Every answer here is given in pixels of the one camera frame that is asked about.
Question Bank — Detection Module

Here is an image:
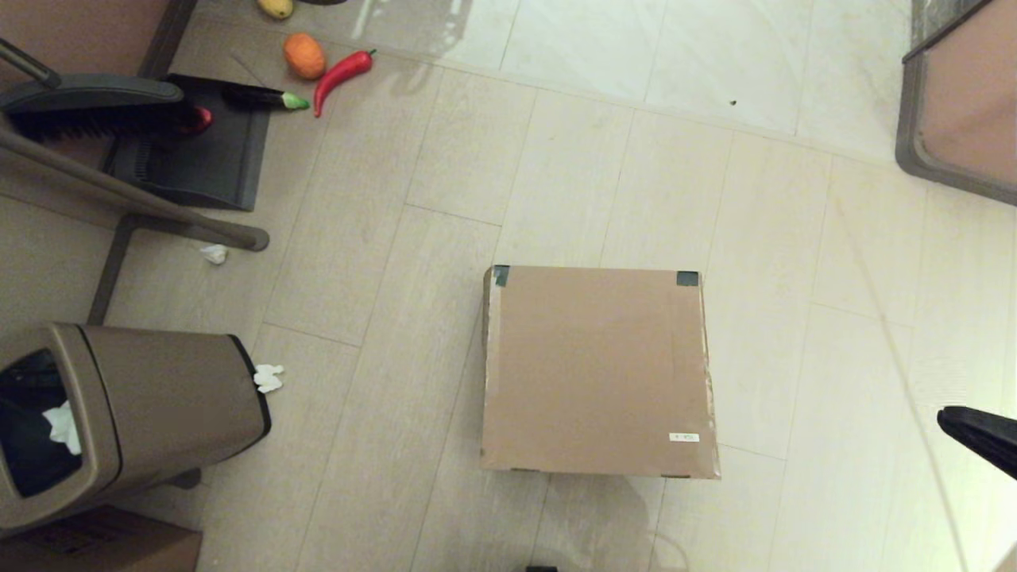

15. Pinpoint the black bin liner bag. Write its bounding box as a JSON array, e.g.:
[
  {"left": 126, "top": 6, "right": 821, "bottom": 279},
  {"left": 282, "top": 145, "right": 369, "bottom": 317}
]
[{"left": 0, "top": 348, "right": 85, "bottom": 499}]

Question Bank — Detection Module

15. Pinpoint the brown wooden furniture panel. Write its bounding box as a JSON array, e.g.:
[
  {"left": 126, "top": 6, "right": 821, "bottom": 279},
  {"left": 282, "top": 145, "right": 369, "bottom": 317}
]
[{"left": 0, "top": 0, "right": 199, "bottom": 80}]

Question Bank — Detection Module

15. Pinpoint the orange toy fruit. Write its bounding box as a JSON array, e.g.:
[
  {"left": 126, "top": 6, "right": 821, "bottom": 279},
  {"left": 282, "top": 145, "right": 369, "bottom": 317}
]
[{"left": 284, "top": 33, "right": 328, "bottom": 82}]

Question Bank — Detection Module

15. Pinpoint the red toy chili pepper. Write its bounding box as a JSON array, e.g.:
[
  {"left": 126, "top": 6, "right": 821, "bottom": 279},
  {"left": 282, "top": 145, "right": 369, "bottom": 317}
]
[{"left": 314, "top": 50, "right": 377, "bottom": 119}]

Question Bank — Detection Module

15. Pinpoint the brown cardboard carton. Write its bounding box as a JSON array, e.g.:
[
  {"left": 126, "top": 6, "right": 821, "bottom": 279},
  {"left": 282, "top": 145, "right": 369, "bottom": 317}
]
[{"left": 0, "top": 505, "right": 203, "bottom": 572}]

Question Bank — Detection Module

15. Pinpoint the purple toy eggplant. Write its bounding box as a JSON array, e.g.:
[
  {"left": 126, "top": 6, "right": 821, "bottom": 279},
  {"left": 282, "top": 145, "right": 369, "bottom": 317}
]
[{"left": 221, "top": 84, "right": 311, "bottom": 112}]

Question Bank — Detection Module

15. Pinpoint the brown board with grey frame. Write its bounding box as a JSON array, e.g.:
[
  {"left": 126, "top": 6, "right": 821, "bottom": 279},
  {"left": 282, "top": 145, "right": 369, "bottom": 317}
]
[{"left": 894, "top": 0, "right": 1017, "bottom": 209}]

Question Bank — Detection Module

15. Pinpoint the grey-brown metal furniture frame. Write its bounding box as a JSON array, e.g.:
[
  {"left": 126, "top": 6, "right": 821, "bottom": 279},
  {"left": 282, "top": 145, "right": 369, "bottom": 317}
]
[{"left": 0, "top": 126, "right": 271, "bottom": 327}]

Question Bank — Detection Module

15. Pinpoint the brown plastic trash bin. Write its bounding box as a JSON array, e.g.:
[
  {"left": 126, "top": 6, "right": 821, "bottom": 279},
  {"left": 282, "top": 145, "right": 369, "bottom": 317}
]
[{"left": 0, "top": 323, "right": 273, "bottom": 535}]

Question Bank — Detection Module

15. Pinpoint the brown cardboard shoe box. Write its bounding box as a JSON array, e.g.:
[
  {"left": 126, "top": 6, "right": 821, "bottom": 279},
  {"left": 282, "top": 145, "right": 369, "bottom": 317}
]
[{"left": 479, "top": 265, "right": 722, "bottom": 481}]

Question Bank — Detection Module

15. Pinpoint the grey broom with black bristles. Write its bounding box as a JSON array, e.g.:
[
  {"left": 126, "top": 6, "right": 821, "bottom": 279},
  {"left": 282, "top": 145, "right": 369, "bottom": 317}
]
[{"left": 0, "top": 38, "right": 201, "bottom": 145}]

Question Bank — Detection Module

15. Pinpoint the dark grey dustpan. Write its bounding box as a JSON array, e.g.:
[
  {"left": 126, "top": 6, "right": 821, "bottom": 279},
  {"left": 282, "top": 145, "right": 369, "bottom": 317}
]
[{"left": 103, "top": 75, "right": 273, "bottom": 213}]

